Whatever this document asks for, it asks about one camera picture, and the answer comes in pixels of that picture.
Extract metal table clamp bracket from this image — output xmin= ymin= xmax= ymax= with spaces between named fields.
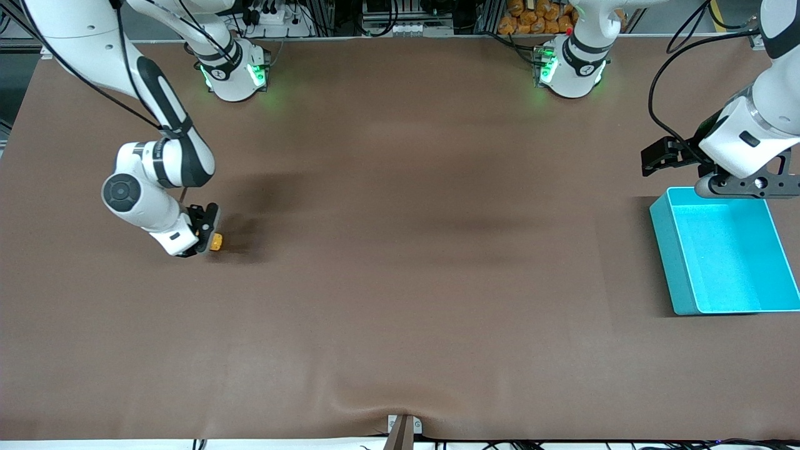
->
xmin=387 ymin=414 xmax=423 ymax=450

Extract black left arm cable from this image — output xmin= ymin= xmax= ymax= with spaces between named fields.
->
xmin=648 ymin=25 xmax=763 ymax=164

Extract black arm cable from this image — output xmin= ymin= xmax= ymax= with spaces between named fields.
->
xmin=19 ymin=0 xmax=188 ymax=135
xmin=648 ymin=25 xmax=763 ymax=164

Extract white power strip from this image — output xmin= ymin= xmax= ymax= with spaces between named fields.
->
xmin=241 ymin=0 xmax=313 ymax=38

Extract turquoise plastic bin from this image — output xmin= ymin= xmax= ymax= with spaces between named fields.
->
xmin=649 ymin=186 xmax=800 ymax=316

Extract brown table cover mat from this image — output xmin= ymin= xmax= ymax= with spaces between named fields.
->
xmin=0 ymin=34 xmax=800 ymax=441

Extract white connector block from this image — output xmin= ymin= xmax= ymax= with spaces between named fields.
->
xmin=362 ymin=22 xmax=454 ymax=37

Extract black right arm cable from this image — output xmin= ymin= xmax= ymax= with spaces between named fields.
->
xmin=19 ymin=0 xmax=188 ymax=135

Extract aluminium frame profile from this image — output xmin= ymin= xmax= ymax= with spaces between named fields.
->
xmin=0 ymin=0 xmax=38 ymax=57

